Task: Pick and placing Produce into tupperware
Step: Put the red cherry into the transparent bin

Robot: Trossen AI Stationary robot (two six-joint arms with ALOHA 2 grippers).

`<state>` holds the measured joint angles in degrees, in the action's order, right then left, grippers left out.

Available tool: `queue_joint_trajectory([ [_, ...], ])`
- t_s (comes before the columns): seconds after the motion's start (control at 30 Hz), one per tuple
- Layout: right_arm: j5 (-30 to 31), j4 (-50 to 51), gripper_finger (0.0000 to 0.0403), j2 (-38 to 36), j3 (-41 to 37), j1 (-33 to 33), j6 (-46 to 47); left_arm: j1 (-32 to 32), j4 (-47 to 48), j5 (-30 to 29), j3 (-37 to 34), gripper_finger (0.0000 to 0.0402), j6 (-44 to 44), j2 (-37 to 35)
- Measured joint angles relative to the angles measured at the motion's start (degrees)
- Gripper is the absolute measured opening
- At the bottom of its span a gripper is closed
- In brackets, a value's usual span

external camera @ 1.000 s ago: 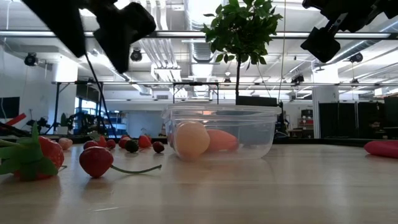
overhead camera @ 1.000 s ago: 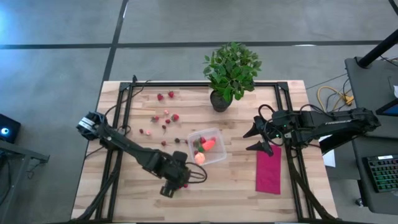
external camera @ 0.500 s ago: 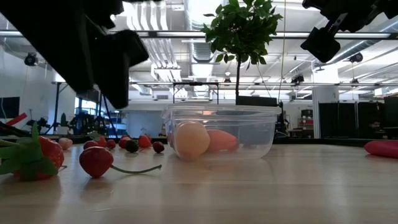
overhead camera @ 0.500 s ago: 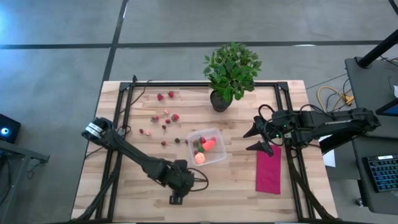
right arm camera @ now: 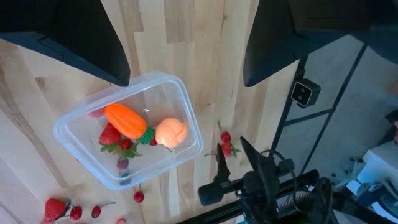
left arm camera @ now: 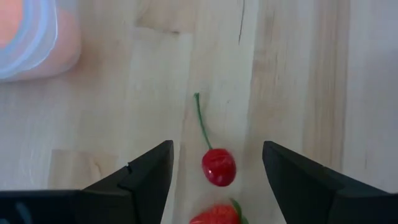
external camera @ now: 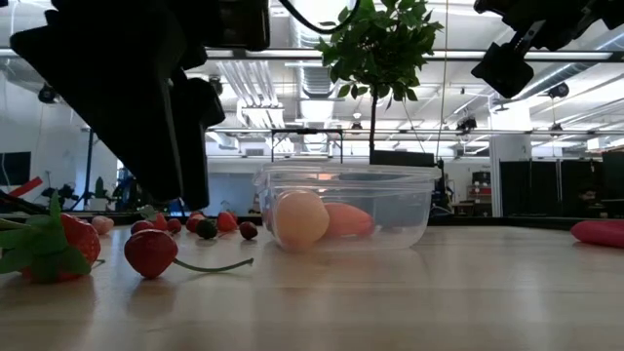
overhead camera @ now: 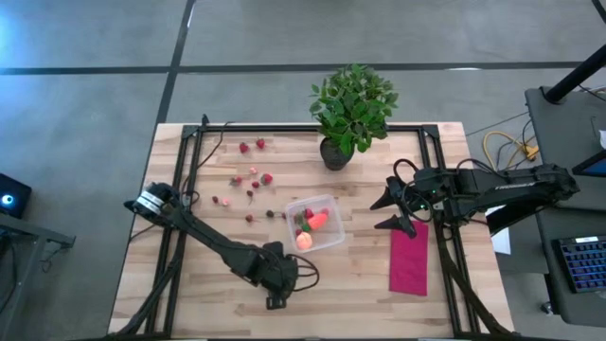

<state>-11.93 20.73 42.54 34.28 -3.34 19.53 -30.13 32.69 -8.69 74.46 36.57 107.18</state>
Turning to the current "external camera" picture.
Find distant black table frame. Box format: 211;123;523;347
270;128;344;165

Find red toy strawberry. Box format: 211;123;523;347
138;204;170;233
0;192;102;285
215;211;239;233

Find orange toy carrot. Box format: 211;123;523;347
322;201;376;241

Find green potted plant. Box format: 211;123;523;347
314;0;446;167

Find black overhead beam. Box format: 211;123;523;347
204;47;624;63

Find pink toy fruit piece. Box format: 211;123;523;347
91;214;116;236

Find black tripod stand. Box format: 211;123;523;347
43;129;118;212

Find red folded cloth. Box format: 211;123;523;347
569;218;624;249

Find thin hanging cable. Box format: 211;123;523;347
438;0;449;162

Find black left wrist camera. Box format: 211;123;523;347
217;0;272;53

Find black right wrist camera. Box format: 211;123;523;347
470;41;536;99

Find black partition panels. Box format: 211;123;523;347
499;150;624;219

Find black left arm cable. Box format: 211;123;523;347
276;0;363;35

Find dark wall monitor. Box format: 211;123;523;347
0;150;32;187

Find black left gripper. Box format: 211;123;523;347
9;0;220;199

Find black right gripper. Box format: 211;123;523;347
475;0;624;53

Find red background object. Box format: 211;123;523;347
8;175;44;199

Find black rectangular screen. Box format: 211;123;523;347
370;149;436;169

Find dark toy blackberry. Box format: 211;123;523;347
195;217;219;241

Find clear plastic tupperware container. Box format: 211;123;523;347
252;162;443;254

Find toy peach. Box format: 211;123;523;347
272;188;332;251

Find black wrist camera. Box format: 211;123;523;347
217;0;272;53
470;41;536;99

